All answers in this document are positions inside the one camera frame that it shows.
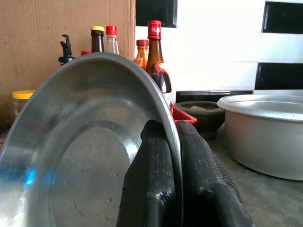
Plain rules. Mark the clear bottle red cap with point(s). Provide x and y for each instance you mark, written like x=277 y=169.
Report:
x=111 y=42

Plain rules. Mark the aluminium pot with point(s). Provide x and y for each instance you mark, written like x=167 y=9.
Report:
x=260 y=137

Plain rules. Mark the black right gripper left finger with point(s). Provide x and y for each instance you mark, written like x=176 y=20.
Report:
x=151 y=179

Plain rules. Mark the dark stone mortar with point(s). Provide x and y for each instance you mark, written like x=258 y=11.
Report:
x=208 y=118

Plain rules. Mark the tall brown bottle red cap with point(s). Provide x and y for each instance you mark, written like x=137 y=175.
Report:
x=155 y=59

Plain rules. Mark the clear bottle black pourer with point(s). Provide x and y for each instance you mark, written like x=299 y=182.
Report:
x=67 y=60

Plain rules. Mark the glass jar yellow lid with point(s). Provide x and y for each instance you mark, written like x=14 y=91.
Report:
x=22 y=94

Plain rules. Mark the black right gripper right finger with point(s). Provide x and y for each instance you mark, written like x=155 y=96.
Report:
x=203 y=189

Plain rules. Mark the red plastic bottle basket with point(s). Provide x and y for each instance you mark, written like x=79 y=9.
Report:
x=183 y=116

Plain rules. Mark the amber bottle red cap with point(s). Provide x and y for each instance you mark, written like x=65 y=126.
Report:
x=142 y=56

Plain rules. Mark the dark bottle yellow cap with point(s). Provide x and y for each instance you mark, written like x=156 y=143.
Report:
x=97 y=42

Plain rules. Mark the torn cardboard wall sheet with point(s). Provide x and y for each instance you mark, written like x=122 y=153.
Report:
x=35 y=28

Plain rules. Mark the steel plate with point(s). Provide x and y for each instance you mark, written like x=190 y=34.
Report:
x=82 y=118

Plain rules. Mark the stone pestle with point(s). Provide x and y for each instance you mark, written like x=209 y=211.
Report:
x=197 y=108

